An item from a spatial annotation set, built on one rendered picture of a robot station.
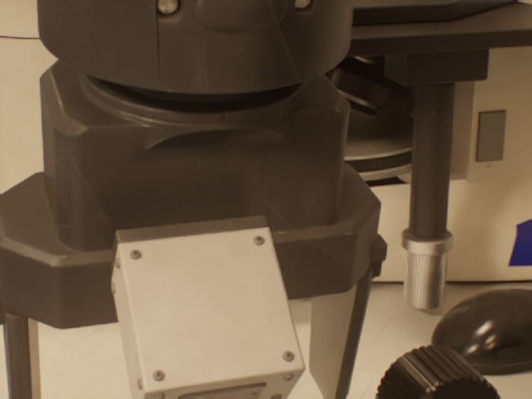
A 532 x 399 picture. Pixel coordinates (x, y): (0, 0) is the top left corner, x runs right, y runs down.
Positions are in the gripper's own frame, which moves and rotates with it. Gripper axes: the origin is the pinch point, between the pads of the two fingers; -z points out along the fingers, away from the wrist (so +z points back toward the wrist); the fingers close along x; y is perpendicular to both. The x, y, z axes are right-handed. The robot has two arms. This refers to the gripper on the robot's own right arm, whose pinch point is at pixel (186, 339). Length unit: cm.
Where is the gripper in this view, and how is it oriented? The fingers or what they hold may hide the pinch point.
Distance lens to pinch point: 35.3
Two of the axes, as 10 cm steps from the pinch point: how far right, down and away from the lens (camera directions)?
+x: 9.5, -1.0, 2.9
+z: 0.6, -8.7, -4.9
